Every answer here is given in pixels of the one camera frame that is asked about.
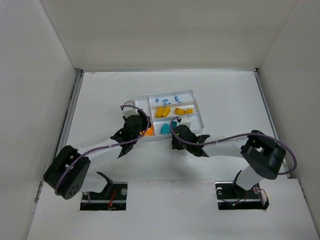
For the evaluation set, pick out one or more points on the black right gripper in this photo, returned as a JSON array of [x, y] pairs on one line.
[[176, 135]]

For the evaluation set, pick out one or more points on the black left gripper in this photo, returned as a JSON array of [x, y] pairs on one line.
[[144, 122]]

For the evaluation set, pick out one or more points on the teal long duplo brick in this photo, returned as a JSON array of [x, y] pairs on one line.
[[174, 124]]

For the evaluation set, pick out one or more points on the orange half-round lego piece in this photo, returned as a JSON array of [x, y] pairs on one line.
[[149, 132]]

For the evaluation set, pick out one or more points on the teal rounded duplo block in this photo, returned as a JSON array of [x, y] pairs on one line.
[[165, 129]]

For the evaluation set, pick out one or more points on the yellow long duplo brick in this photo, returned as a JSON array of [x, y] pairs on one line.
[[180, 111]]

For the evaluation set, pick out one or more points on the yellow small duplo brick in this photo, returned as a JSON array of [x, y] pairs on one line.
[[189, 111]]

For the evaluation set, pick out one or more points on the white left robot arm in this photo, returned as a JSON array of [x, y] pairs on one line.
[[68, 172]]

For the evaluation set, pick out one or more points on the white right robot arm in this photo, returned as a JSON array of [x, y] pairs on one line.
[[262, 153]]

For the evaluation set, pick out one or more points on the white divided plastic tray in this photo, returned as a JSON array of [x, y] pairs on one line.
[[149, 106]]

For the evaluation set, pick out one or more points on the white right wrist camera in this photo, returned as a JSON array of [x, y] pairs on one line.
[[184, 121]]

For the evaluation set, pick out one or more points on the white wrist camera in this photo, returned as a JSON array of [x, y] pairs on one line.
[[184, 121], [128, 111]]

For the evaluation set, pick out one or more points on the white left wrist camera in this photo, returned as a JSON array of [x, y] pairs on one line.
[[128, 111]]

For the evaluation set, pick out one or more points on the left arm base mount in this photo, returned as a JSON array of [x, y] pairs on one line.
[[113, 196]]

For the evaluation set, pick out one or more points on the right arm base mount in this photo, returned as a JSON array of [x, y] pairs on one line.
[[232, 197]]

